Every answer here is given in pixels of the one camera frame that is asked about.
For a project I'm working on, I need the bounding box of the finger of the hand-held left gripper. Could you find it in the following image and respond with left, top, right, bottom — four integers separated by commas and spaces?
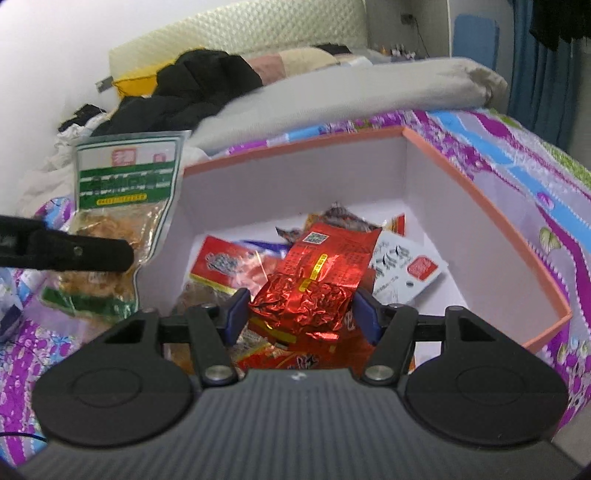
0, 215, 136, 274

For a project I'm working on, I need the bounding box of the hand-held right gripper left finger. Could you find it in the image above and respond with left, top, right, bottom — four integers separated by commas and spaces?
74, 288, 251, 386

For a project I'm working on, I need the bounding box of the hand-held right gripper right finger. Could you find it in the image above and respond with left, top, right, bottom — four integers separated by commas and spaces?
353, 290, 541, 386

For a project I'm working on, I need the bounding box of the large packet with red label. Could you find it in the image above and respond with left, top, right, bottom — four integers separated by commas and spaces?
173, 234, 280, 324

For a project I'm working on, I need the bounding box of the red snack sachet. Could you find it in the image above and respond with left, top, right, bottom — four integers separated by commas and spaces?
233, 318, 375, 372

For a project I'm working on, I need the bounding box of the red foil packet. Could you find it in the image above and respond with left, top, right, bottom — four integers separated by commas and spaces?
248, 223, 383, 344

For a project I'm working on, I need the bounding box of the white blue snack packet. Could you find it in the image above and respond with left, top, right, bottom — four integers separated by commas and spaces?
233, 239, 291, 259

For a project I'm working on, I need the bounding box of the green white snack packet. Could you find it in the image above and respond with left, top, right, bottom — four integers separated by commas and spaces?
39, 130, 192, 324

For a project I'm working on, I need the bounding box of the pink cardboard box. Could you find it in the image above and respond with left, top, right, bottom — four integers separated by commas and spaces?
136, 126, 573, 370

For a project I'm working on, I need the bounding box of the white packet with red square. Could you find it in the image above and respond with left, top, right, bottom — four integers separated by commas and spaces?
367, 229, 450, 305

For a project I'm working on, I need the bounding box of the clear plastic bag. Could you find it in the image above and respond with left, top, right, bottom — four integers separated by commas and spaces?
0, 268, 24, 342

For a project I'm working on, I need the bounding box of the dark brown snack packet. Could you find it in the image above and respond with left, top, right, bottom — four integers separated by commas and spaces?
277, 202, 384, 245

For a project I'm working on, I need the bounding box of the heap of white black clothes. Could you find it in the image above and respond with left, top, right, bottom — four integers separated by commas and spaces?
18, 104, 116, 204

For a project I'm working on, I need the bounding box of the yellow pillow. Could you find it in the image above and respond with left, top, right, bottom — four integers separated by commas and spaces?
113, 65, 171, 99

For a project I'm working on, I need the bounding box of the black clothing heap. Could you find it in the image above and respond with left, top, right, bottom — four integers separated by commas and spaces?
90, 50, 264, 137

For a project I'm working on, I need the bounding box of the grey duvet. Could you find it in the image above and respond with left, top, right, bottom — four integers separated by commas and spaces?
189, 56, 509, 158

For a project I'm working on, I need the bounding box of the pink pillow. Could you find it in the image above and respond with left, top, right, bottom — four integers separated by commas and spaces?
247, 53, 287, 86

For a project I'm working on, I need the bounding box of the beige pillow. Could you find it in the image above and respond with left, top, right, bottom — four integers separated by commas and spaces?
279, 46, 338, 75

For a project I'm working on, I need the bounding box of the small clutter on desk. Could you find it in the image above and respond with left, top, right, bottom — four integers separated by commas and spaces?
376, 44, 423, 63

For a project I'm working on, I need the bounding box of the blue curtain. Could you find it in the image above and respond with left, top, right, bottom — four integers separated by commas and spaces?
505, 0, 583, 151

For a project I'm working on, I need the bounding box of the cream quilted headboard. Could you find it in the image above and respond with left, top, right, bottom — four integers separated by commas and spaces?
108, 0, 370, 84

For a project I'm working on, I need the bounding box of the blue padded board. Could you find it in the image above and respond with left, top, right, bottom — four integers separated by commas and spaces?
452, 14, 500, 72

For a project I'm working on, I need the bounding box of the black hanging coat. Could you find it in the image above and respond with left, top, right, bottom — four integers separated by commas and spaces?
529, 0, 591, 51

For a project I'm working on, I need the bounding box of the thin black cable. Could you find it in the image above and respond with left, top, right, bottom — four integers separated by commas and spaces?
0, 431, 47, 444

